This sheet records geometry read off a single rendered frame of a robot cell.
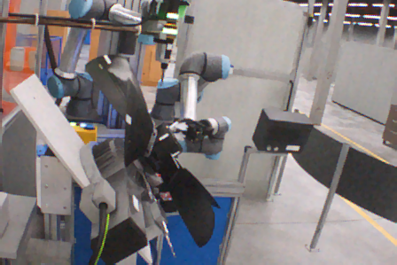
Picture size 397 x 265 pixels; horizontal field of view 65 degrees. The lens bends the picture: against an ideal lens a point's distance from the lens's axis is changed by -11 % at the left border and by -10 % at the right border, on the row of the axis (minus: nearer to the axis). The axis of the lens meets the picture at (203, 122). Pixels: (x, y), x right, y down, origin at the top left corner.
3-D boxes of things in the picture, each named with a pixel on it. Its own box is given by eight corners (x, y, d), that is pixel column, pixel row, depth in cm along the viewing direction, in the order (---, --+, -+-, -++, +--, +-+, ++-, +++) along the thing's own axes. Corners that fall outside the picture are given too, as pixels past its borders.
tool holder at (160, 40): (159, 63, 109) (164, 33, 107) (145, 59, 114) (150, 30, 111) (179, 64, 116) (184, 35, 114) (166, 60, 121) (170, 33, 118)
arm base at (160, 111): (146, 113, 209) (149, 97, 206) (169, 113, 216) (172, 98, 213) (154, 120, 196) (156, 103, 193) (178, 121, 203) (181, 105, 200)
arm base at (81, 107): (65, 108, 186) (66, 91, 184) (90, 110, 193) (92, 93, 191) (66, 116, 173) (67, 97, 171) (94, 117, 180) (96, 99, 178)
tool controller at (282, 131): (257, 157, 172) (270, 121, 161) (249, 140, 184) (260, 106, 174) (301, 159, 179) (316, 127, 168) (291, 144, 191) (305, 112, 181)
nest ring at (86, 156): (128, 230, 105) (137, 224, 106) (74, 167, 96) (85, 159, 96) (125, 190, 131) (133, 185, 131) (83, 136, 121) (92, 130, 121)
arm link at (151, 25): (163, 46, 144) (167, 20, 141) (147, 45, 134) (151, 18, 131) (149, 43, 147) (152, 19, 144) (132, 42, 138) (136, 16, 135)
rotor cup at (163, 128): (135, 157, 103) (170, 134, 104) (125, 130, 115) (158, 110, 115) (157, 183, 113) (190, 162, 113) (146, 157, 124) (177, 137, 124)
